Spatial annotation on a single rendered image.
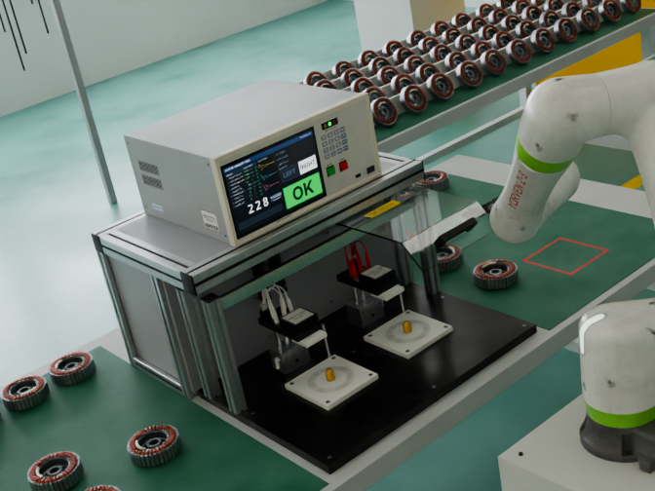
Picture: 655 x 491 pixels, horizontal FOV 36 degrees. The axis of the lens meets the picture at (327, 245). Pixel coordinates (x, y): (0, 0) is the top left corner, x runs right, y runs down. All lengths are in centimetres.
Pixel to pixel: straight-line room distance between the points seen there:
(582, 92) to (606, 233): 110
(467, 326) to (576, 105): 81
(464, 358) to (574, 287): 41
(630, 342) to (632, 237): 111
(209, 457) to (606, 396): 86
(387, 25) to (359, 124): 395
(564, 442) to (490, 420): 156
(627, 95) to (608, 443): 59
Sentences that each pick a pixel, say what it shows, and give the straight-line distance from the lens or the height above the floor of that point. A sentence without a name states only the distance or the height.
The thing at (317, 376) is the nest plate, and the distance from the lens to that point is 229.
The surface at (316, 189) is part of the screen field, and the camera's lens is 228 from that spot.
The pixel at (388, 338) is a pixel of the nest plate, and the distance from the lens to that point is 238.
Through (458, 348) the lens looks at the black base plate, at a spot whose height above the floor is 77.
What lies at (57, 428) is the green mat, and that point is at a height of 75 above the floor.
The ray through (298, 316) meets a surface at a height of 92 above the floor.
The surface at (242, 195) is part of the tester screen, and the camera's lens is 216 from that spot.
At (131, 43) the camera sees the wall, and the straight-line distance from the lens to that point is 917.
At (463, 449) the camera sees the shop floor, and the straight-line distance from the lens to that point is 330.
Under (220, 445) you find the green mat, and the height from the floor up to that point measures 75.
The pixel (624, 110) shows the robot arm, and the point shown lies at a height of 139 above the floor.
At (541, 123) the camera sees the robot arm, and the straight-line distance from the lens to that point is 176.
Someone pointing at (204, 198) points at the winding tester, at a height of 121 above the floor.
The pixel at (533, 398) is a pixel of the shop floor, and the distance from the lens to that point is 350.
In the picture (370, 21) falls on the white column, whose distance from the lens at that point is 637.
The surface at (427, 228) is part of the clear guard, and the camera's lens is 221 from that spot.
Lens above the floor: 197
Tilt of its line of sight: 24 degrees down
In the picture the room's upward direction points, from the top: 11 degrees counter-clockwise
